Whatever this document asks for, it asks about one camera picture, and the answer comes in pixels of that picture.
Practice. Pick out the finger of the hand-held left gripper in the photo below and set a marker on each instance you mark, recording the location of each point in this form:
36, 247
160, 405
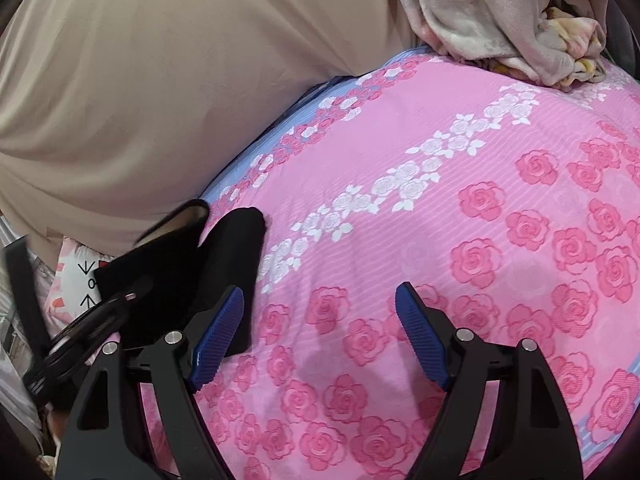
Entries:
135, 287

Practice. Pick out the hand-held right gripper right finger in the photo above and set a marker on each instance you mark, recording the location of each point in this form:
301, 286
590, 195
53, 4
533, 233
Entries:
420, 340

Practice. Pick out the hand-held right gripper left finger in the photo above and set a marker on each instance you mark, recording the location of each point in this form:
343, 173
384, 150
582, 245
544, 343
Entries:
217, 340

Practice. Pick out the black pants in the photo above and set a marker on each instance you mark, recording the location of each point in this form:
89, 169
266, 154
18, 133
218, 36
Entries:
170, 280

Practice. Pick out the cartoon face pillow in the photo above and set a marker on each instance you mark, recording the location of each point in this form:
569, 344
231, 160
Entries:
75, 272

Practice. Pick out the white satin curtain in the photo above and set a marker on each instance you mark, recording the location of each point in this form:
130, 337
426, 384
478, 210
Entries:
15, 400

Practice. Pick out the pink floral bed sheet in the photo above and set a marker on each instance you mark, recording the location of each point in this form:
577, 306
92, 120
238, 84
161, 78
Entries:
425, 200

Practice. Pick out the beige cloth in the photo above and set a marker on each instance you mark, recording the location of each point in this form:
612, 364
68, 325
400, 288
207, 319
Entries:
175, 85

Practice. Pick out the cream plush blanket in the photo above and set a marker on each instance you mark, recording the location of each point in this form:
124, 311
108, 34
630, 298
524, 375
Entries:
475, 15

